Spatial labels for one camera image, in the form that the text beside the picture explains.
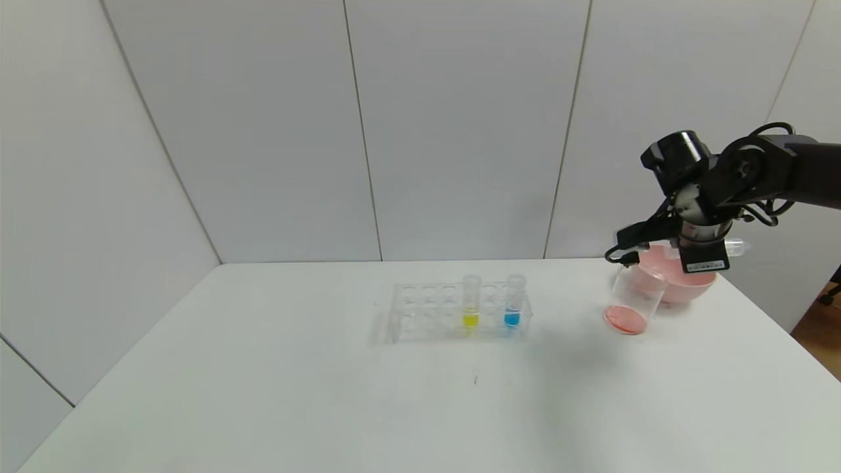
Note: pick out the test tube with yellow pigment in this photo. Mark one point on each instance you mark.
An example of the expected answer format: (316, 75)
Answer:
(470, 320)

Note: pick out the clear glass beaker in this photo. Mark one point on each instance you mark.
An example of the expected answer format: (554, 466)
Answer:
(624, 318)

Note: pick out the pink bowl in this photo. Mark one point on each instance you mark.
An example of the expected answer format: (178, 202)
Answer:
(690, 286)

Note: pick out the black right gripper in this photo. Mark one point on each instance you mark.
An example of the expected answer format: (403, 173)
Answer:
(705, 257)

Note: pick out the white wrist camera on bracket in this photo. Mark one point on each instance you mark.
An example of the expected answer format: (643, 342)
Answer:
(650, 233)

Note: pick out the test tube with blue pigment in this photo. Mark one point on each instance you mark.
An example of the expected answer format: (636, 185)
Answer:
(512, 320)

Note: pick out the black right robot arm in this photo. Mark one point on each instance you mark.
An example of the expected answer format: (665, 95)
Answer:
(808, 171)

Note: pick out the clear acrylic test tube rack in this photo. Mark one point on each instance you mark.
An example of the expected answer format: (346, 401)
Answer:
(420, 309)

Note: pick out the black stand leg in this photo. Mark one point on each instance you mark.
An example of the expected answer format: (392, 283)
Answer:
(838, 276)

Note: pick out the test tube with red pigment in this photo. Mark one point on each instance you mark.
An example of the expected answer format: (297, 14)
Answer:
(737, 247)

